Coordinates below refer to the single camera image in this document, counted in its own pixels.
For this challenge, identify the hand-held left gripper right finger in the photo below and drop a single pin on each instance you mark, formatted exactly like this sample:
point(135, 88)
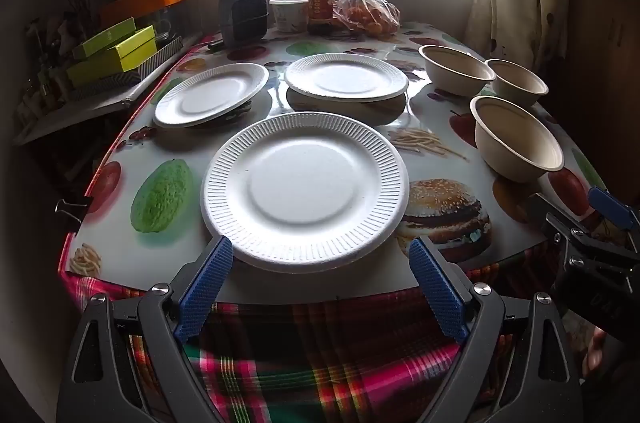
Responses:
point(437, 290)

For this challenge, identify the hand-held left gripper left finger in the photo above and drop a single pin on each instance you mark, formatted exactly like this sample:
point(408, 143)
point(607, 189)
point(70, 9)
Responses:
point(205, 290)

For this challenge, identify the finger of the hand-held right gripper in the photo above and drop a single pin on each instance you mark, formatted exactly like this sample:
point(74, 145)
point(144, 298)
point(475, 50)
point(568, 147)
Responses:
point(555, 223)
point(612, 207)

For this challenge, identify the beige paper bowl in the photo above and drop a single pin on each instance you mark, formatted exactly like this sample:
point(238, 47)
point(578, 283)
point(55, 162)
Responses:
point(515, 143)
point(452, 68)
point(520, 83)

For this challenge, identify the large white ribbed paper plate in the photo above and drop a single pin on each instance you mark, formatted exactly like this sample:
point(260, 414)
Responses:
point(305, 193)

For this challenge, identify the person's right hand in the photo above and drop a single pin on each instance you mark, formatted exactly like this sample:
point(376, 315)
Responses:
point(597, 353)

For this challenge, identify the red plaid blanket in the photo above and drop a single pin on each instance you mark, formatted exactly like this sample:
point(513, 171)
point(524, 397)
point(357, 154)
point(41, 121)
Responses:
point(325, 353)

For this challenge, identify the fruit print vinyl tablecloth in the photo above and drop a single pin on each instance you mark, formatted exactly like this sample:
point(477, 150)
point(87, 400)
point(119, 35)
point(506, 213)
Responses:
point(165, 163)

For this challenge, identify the black binder clip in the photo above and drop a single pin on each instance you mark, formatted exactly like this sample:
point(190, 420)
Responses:
point(75, 208)

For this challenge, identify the white shelf board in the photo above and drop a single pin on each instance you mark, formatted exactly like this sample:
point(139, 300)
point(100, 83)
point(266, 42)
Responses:
point(75, 115)

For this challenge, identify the grey zigzag striped box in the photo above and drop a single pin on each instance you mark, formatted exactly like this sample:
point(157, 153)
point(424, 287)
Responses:
point(137, 75)

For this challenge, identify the small black device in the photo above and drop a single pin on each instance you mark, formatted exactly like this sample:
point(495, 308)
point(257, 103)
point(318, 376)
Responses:
point(215, 46)

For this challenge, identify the yellow-green box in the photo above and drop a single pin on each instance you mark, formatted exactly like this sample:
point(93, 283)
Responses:
point(117, 58)

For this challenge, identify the glass mug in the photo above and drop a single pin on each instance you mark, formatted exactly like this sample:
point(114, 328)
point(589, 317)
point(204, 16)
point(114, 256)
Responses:
point(162, 30)

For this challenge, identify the flat green box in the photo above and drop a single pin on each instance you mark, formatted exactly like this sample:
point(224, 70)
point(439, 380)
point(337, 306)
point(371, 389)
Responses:
point(102, 37)

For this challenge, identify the small grey fan heater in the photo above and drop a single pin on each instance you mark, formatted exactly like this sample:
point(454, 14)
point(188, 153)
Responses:
point(242, 18)

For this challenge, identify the white plastic tub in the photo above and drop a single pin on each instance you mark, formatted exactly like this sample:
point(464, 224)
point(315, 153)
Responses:
point(289, 15)

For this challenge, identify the glass jar with red label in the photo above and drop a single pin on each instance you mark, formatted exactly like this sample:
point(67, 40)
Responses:
point(320, 10)

